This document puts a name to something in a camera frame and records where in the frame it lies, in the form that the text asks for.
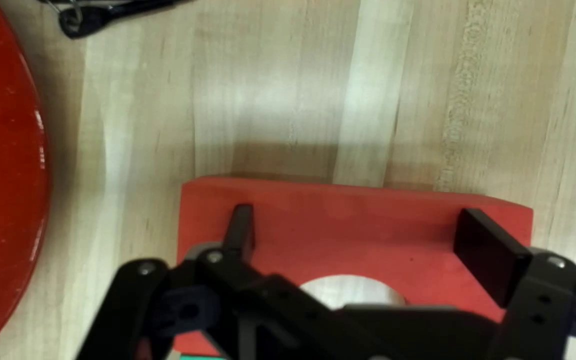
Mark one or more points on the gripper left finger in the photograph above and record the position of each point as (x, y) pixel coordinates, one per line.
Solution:
(228, 280)

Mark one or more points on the red wooden block with hole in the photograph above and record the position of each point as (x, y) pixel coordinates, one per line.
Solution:
(348, 235)

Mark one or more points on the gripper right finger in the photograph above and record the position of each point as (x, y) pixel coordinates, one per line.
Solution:
(518, 270)

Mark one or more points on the red plate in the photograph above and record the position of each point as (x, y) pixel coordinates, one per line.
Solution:
(3, 180)

